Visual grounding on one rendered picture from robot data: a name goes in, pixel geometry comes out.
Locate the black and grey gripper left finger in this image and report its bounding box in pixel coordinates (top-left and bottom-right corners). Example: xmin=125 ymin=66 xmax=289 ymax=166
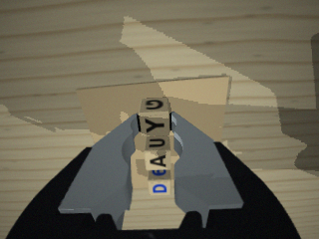
xmin=5 ymin=113 xmax=141 ymax=239

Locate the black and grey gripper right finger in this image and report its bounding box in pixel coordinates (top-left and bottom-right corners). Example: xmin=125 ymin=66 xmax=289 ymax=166
xmin=169 ymin=112 xmax=301 ymax=239

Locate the tan mat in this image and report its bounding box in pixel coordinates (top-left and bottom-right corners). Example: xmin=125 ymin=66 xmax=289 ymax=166
xmin=76 ymin=76 xmax=229 ymax=188

